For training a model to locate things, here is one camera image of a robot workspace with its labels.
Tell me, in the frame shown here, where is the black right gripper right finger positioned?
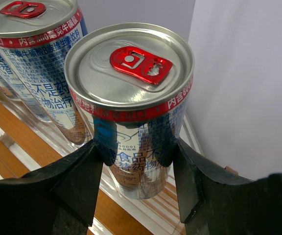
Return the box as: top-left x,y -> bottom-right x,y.
173,140 -> 282,235

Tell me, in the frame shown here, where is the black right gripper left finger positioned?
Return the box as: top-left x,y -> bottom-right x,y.
0,141 -> 103,235

